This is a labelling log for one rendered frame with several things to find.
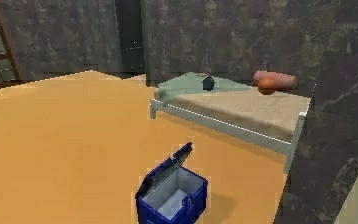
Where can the blue open cooler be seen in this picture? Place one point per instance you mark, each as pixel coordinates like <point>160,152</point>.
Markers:
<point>178,196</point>

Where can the pale green blanket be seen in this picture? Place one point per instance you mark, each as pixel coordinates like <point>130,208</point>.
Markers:
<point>187,85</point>

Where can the small dark blue object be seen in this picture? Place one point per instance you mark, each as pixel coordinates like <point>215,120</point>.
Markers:
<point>208,83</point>

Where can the dark room door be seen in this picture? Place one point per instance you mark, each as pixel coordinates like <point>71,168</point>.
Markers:
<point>131,36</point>

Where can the orange pillow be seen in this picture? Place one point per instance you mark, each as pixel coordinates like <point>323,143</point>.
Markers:
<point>270,85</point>

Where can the pink pillow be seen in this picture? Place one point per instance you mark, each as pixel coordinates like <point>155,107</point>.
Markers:
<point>280,77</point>

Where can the grey frame bed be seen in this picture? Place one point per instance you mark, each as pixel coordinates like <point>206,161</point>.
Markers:
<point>240,113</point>

